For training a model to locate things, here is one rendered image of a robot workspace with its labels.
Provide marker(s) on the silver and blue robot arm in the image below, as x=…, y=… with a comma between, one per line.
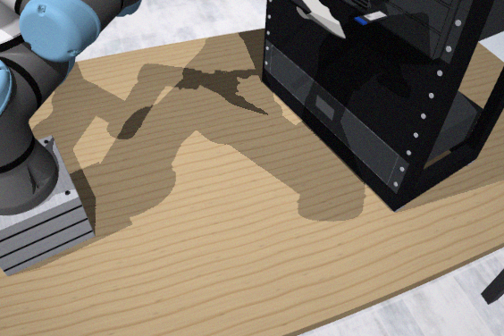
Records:
x=56, y=31

